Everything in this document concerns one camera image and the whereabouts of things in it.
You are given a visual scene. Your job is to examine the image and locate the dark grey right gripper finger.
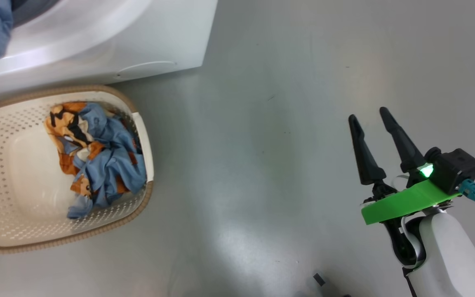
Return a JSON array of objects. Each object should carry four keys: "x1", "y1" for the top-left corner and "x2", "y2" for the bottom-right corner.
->
[
  {"x1": 348, "y1": 114, "x2": 386, "y2": 186},
  {"x1": 379, "y1": 107, "x2": 427, "y2": 174}
]

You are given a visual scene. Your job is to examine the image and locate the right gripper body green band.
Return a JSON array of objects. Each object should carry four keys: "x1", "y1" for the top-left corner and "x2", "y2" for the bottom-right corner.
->
[{"x1": 361, "y1": 164, "x2": 463, "y2": 225}]

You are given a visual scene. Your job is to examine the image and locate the white front-load washing machine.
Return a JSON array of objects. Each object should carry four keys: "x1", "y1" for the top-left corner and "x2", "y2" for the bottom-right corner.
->
[{"x1": 0, "y1": 0, "x2": 218, "y2": 97}]

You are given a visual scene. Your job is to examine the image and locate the cream perforated laundry basket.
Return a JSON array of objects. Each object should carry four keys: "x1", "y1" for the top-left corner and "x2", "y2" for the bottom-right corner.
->
[{"x1": 0, "y1": 85, "x2": 155, "y2": 253}]

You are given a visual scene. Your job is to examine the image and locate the grey rubber door seal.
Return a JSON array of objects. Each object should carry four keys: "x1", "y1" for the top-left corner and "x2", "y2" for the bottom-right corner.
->
[{"x1": 11, "y1": 0, "x2": 63, "y2": 27}]

